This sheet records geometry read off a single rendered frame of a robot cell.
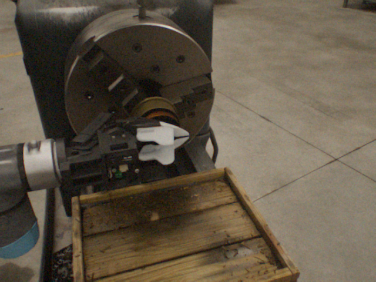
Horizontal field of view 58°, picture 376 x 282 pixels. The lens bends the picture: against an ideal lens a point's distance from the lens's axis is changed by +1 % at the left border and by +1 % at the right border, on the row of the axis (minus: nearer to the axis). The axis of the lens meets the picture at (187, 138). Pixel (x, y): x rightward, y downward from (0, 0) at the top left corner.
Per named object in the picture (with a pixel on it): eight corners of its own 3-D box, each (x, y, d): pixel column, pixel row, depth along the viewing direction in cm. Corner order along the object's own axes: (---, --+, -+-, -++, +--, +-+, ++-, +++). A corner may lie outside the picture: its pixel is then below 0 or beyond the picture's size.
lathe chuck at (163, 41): (71, 147, 81) (55, 9, 65) (195, 136, 90) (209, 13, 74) (72, 170, 74) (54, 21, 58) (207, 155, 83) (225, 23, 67)
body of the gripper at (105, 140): (145, 185, 54) (65, 201, 51) (136, 154, 61) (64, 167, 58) (141, 145, 49) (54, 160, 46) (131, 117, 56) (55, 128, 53)
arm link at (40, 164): (37, 171, 57) (24, 129, 52) (66, 166, 58) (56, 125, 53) (34, 201, 51) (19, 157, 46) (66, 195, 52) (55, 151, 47)
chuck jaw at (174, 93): (153, 80, 72) (205, 64, 74) (158, 100, 75) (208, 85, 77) (166, 103, 63) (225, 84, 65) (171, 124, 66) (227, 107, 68)
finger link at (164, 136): (197, 150, 55) (141, 159, 53) (186, 131, 60) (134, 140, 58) (197, 133, 53) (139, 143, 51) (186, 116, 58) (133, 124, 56)
